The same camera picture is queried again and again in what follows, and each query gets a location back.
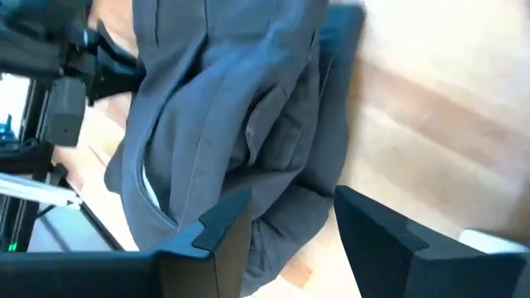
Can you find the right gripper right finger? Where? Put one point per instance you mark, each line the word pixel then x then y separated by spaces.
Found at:
pixel 381 260

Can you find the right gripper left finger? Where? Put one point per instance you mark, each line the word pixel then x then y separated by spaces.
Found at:
pixel 215 256

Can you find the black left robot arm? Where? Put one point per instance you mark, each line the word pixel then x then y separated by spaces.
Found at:
pixel 29 45

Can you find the dark grey garment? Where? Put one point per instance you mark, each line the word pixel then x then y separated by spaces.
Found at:
pixel 232 124

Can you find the black aluminium table frame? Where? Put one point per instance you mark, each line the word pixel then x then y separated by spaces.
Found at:
pixel 29 157

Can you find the silver metal bracket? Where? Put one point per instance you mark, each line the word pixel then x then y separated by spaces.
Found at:
pixel 37 188

